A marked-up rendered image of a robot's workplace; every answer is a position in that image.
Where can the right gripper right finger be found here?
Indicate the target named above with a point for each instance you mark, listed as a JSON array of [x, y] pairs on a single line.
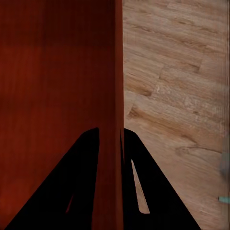
[[167, 210]]

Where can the storage box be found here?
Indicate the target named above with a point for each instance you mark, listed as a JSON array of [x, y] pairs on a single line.
[[61, 74]]

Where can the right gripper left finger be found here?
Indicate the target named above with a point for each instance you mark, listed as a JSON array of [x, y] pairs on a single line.
[[64, 201]]

